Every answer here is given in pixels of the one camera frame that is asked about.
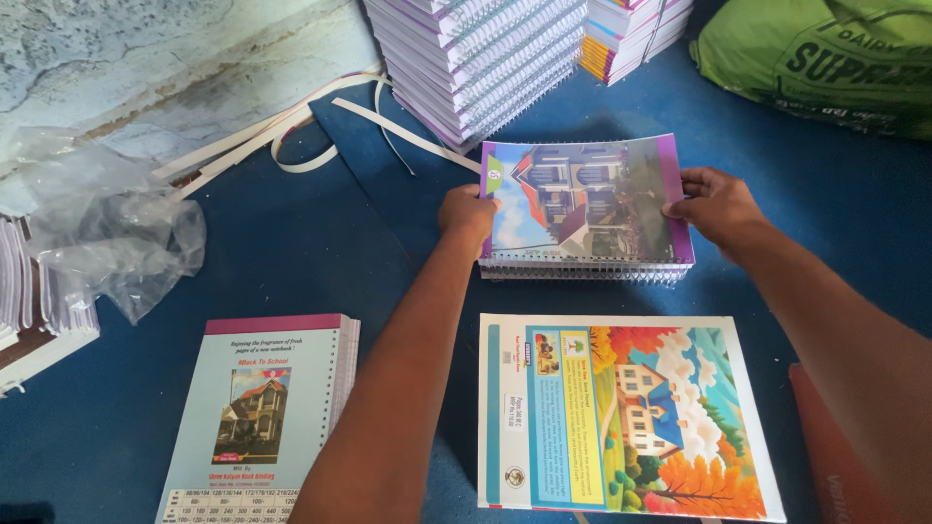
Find person's left hand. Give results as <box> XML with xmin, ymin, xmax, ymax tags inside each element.
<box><xmin>437</xmin><ymin>184</ymin><xmax>502</xmax><ymax>250</ymax></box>

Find person's right hand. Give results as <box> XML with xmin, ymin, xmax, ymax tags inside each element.
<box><xmin>661</xmin><ymin>166</ymin><xmax>771</xmax><ymax>256</ymax></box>

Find spiral notebook with house cover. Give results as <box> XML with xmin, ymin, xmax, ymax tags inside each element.
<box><xmin>478</xmin><ymin>133</ymin><xmax>696</xmax><ymax>266</ymax></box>

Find small stack of spiral notebooks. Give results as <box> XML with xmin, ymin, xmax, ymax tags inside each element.
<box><xmin>478</xmin><ymin>255</ymin><xmax>693</xmax><ymax>285</ymax></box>

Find tall stack of spiral notebooks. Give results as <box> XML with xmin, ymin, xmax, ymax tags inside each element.
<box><xmin>362</xmin><ymin>0</ymin><xmax>589</xmax><ymax>155</ymax></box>

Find white paper trim strips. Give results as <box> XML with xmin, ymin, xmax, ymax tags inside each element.
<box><xmin>151</xmin><ymin>69</ymin><xmax>483</xmax><ymax>201</ymax></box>

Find stack of colourful-edged notebooks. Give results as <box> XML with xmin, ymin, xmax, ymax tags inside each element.
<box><xmin>579</xmin><ymin>0</ymin><xmax>694</xmax><ymax>87</ymax></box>

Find cover sheet with autumn house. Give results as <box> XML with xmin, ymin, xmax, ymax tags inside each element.
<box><xmin>477</xmin><ymin>313</ymin><xmax>787</xmax><ymax>524</ymax></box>

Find unbound notebook with pink header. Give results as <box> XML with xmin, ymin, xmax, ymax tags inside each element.
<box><xmin>154</xmin><ymin>313</ymin><xmax>361</xmax><ymax>524</ymax></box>

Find green printed sack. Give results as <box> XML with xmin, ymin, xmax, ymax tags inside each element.
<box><xmin>689</xmin><ymin>0</ymin><xmax>932</xmax><ymax>143</ymax></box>

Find crumpled clear plastic wrap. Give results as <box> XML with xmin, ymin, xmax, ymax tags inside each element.
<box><xmin>7</xmin><ymin>127</ymin><xmax>208</xmax><ymax>326</ymax></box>

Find red book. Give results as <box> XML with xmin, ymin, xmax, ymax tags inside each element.
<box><xmin>788</xmin><ymin>363</ymin><xmax>900</xmax><ymax>524</ymax></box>

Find pile of white unbound pages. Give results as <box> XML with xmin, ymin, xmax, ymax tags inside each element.
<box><xmin>0</xmin><ymin>214</ymin><xmax>100</xmax><ymax>397</ymax></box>

